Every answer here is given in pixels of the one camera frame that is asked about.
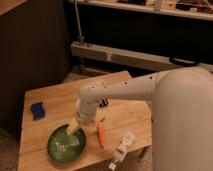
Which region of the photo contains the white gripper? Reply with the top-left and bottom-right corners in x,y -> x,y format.
66,100 -> 97,135

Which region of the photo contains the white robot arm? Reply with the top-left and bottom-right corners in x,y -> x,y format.
75,67 -> 213,171

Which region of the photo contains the green ceramic bowl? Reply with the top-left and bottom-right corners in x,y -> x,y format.
47,125 -> 86,164

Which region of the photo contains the orange pepper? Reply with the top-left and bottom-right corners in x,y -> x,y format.
97,119 -> 105,149

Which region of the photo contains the blue sponge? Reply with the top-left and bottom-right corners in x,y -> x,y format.
30,102 -> 45,120

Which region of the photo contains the white squeeze bottle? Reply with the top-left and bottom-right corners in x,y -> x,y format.
108,131 -> 135,171

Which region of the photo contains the metal vertical pole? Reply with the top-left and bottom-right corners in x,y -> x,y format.
74,0 -> 84,46

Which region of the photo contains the cluttered wooden shelf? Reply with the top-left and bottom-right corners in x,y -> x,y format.
69,0 -> 213,21

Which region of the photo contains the grey metal rail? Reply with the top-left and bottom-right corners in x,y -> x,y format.
70,41 -> 213,72

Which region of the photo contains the black cable loop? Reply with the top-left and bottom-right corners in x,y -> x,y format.
168,56 -> 201,67

